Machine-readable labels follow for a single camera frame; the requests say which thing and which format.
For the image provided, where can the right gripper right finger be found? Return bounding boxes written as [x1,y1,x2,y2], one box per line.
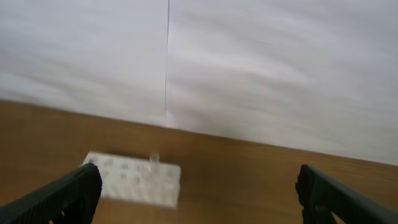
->
[295,164,398,224]

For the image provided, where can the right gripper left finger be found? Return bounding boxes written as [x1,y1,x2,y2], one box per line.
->
[0,162,103,224]

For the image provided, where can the clear test tube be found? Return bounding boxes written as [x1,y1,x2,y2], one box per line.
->
[149,152,161,174]

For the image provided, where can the white test tube rack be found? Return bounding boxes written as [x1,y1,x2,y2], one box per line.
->
[81,151,182,209]

